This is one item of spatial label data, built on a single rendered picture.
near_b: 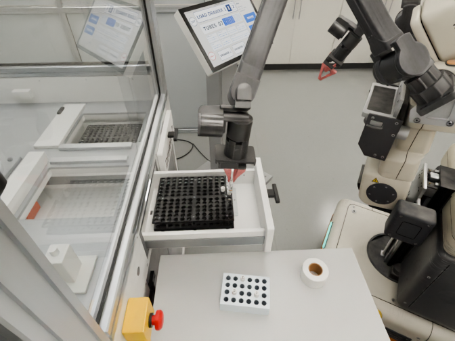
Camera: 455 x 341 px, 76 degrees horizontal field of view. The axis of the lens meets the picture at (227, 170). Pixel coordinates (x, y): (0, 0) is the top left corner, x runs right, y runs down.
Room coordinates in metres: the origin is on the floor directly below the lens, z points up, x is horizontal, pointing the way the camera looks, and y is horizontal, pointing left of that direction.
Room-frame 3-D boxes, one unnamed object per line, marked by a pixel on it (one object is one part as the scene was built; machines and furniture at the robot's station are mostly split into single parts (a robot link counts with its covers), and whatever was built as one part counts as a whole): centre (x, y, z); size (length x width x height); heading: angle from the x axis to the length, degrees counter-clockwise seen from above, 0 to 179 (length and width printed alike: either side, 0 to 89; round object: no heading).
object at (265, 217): (0.59, -0.10, 0.87); 0.29 x 0.02 x 0.11; 3
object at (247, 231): (0.58, 0.11, 0.86); 0.40 x 0.26 x 0.06; 93
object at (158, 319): (0.25, 0.15, 0.88); 0.04 x 0.03 x 0.04; 3
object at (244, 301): (0.35, -0.05, 0.78); 0.12 x 0.08 x 0.04; 84
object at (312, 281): (0.40, -0.24, 0.78); 0.07 x 0.07 x 0.04
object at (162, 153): (0.89, 0.23, 0.87); 0.29 x 0.02 x 0.11; 3
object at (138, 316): (0.24, 0.18, 0.88); 0.07 x 0.05 x 0.07; 3
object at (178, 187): (0.58, 0.10, 0.87); 0.22 x 0.18 x 0.06; 93
